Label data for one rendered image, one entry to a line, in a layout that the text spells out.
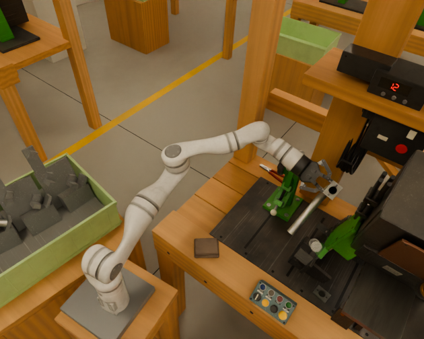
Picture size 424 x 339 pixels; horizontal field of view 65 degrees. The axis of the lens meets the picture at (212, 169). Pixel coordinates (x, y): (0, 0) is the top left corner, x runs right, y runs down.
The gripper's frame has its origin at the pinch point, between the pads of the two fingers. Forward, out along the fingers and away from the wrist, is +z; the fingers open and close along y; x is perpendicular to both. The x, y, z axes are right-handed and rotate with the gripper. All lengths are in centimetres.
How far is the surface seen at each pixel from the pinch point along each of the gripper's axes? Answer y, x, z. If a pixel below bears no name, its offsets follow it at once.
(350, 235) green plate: -7.4, -11.3, 12.5
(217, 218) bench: -41, 22, -26
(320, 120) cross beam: 19.3, 27.4, -17.8
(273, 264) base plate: -37.2, 11.4, 3.8
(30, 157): -63, -11, -97
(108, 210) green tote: -64, 4, -63
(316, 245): -18.7, 0.3, 9.3
